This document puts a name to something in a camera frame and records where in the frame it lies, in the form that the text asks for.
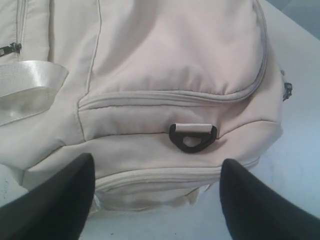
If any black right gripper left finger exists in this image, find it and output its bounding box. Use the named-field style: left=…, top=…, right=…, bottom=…
left=0, top=153, right=95, bottom=240

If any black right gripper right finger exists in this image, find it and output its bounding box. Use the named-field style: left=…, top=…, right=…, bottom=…
left=219, top=159, right=320, bottom=240

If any cream fabric duffel bag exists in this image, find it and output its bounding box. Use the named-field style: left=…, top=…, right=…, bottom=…
left=0, top=0, right=292, bottom=213

